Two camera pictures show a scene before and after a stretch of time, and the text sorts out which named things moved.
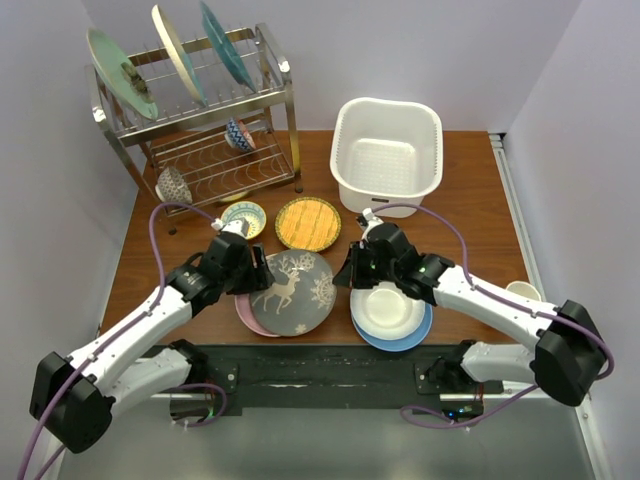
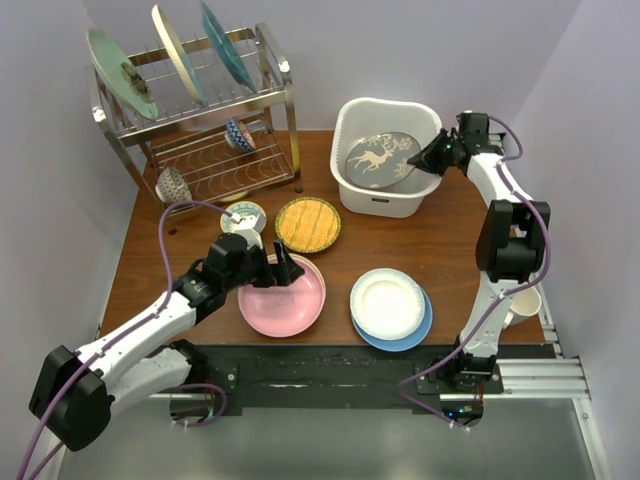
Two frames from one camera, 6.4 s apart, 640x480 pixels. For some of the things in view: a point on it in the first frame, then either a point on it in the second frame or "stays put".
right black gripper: (350, 275) -> (426, 159)
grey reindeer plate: (302, 297) -> (380, 160)
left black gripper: (259, 278) stays put
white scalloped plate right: (385, 312) stays put
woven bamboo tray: (308, 224) stays put
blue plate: (400, 344) stays put
